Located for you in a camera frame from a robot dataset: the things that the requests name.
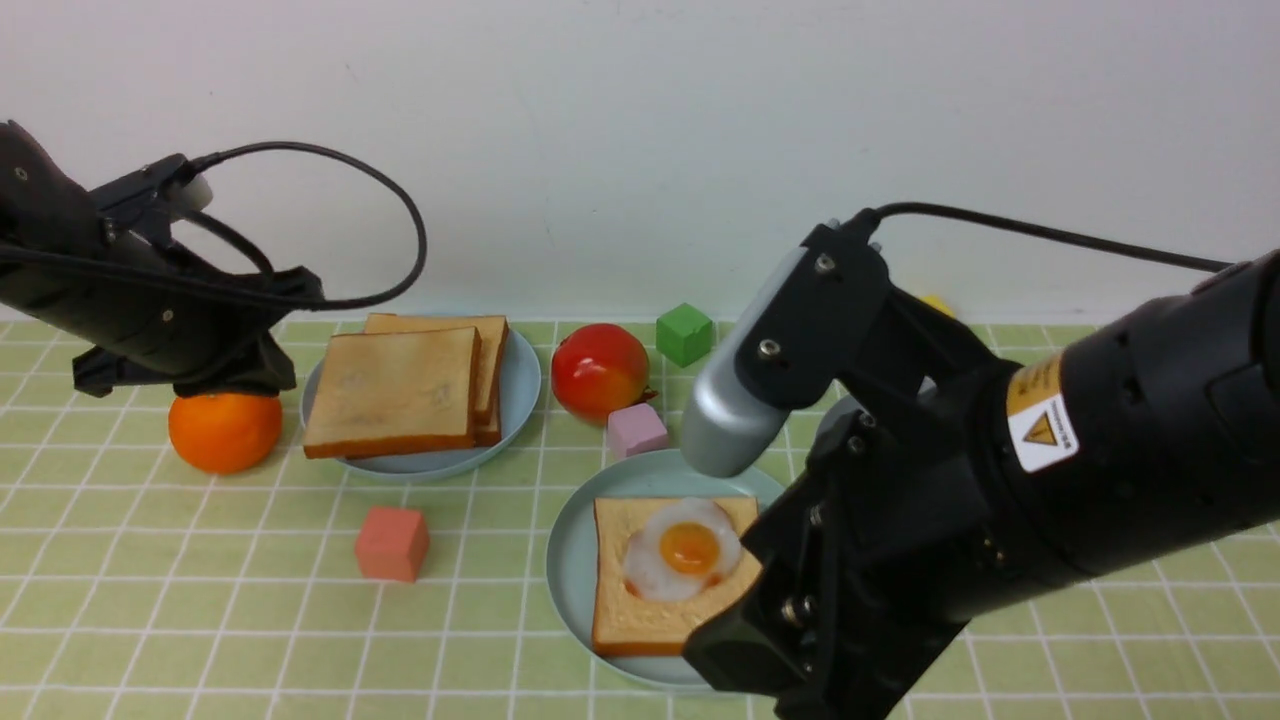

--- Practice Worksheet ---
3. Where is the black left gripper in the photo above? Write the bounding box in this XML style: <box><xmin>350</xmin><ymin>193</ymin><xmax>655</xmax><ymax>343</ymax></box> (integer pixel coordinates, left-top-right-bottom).
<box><xmin>72</xmin><ymin>273</ymin><xmax>297</xmax><ymax>397</ymax></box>

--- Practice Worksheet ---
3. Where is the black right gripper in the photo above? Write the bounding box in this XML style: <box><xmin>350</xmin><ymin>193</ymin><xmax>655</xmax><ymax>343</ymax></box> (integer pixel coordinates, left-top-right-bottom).
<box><xmin>682</xmin><ymin>410</ymin><xmax>1011</xmax><ymax>719</ymax></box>

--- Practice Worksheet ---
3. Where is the fried egg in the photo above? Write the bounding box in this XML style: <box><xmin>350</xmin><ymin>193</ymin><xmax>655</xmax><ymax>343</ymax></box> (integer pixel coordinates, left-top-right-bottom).
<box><xmin>622</xmin><ymin>498</ymin><xmax>742</xmax><ymax>603</ymax></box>

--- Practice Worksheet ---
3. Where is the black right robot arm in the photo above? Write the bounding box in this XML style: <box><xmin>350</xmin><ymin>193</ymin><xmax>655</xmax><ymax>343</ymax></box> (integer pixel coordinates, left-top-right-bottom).
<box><xmin>682</xmin><ymin>249</ymin><xmax>1277</xmax><ymax>719</ymax></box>

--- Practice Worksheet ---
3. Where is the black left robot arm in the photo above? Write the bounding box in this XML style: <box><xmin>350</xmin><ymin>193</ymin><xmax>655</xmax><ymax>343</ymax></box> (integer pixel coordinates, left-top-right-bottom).
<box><xmin>1</xmin><ymin>120</ymin><xmax>323</xmax><ymax>398</ymax></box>

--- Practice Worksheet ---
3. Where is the orange fruit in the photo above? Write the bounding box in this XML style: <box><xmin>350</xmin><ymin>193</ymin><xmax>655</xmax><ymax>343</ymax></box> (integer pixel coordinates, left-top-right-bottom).
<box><xmin>168</xmin><ymin>393</ymin><xmax>283</xmax><ymax>475</ymax></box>

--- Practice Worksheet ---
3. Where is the grey-blue egg plate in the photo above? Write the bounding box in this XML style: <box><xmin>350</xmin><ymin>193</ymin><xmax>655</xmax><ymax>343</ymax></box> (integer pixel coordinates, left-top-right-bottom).
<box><xmin>805</xmin><ymin>395</ymin><xmax>865</xmax><ymax>471</ymax></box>

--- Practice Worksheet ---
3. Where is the teal empty plate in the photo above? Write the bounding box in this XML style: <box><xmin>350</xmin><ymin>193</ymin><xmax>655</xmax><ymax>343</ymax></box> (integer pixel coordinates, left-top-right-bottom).
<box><xmin>545</xmin><ymin>448</ymin><xmax>785</xmax><ymax>693</ymax></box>

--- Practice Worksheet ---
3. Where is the yellow cube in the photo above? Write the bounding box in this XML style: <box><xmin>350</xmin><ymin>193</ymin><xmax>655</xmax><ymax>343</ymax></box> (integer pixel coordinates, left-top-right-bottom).
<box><xmin>920</xmin><ymin>295</ymin><xmax>957</xmax><ymax>319</ymax></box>

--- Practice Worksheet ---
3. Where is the salmon pink cube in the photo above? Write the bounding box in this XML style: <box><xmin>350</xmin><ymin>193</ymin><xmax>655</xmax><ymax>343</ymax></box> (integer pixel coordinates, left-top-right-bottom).
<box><xmin>355</xmin><ymin>506</ymin><xmax>430</xmax><ymax>584</ymax></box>

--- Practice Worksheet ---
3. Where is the lilac cube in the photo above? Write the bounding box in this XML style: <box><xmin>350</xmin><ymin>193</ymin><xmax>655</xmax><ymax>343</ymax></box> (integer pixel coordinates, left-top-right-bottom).
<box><xmin>605</xmin><ymin>404</ymin><xmax>669</xmax><ymax>460</ymax></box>

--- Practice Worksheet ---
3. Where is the green cube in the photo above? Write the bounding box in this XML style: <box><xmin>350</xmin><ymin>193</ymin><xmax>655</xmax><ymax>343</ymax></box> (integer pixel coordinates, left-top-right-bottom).
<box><xmin>655</xmin><ymin>304</ymin><xmax>716</xmax><ymax>368</ymax></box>

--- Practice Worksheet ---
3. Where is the light blue bread plate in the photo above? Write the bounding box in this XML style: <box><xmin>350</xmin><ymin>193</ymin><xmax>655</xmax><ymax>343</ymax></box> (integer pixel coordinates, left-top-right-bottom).
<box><xmin>337</xmin><ymin>331</ymin><xmax>541</xmax><ymax>482</ymax></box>

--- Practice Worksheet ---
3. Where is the red apple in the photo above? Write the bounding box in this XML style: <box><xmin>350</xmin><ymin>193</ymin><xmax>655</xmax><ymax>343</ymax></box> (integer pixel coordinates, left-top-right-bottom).
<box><xmin>550</xmin><ymin>323</ymin><xmax>655</xmax><ymax>427</ymax></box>

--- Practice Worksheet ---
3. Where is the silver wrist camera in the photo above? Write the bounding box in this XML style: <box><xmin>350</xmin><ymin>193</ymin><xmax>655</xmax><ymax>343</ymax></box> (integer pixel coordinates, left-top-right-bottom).
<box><xmin>680</xmin><ymin>247</ymin><xmax>805</xmax><ymax>478</ymax></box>

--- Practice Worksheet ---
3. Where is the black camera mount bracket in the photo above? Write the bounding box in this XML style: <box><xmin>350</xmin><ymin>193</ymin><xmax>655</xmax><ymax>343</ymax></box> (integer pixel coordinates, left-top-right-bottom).
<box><xmin>733</xmin><ymin>210</ymin><xmax>1014</xmax><ymax>430</ymax></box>

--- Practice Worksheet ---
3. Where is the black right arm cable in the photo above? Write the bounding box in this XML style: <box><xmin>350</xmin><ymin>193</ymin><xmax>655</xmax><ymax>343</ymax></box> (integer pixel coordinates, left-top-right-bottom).
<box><xmin>860</xmin><ymin>202</ymin><xmax>1236</xmax><ymax>274</ymax></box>

